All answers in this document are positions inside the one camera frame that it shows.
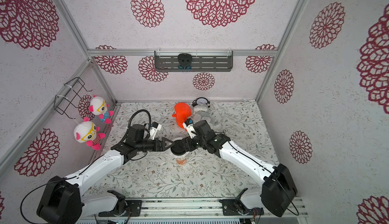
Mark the left black corrugated cable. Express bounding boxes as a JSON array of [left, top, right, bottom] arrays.
[[127, 109, 152, 133]]

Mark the pink white doll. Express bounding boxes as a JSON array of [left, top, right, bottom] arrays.
[[88, 95, 114, 124], [74, 117, 105, 151]]

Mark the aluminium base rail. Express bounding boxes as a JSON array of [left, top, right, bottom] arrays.
[[80, 196, 309, 221]]

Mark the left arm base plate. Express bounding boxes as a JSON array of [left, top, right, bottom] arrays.
[[98, 200, 143, 218]]

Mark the black wire basket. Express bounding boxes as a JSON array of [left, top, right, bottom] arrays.
[[53, 77, 94, 121]]

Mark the lower pink white doll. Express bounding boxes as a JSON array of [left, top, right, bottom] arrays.
[[74, 117, 105, 151]]

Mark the small alarm clock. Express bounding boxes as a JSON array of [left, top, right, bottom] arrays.
[[192, 97, 210, 107]]

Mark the upper pink white doll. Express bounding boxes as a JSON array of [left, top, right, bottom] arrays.
[[88, 95, 114, 124]]

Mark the black cup lid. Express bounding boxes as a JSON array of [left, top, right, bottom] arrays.
[[170, 137, 187, 156]]

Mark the grey metal wall shelf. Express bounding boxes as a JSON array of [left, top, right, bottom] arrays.
[[154, 50, 234, 73]]

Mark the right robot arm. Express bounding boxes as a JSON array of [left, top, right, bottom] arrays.
[[180, 119, 298, 217]]

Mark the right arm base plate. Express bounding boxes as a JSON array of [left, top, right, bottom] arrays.
[[219, 199, 264, 216]]

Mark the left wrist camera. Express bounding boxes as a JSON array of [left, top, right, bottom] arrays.
[[150, 122, 162, 140]]

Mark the white grey plush rabbit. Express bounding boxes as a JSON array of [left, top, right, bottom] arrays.
[[193, 103, 221, 129]]

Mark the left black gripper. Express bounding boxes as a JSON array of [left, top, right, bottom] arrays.
[[137, 136, 176, 153]]

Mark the black object on shelf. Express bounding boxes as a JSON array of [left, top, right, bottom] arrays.
[[177, 53, 192, 70]]

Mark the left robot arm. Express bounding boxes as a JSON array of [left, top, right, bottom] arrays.
[[36, 138, 175, 224]]

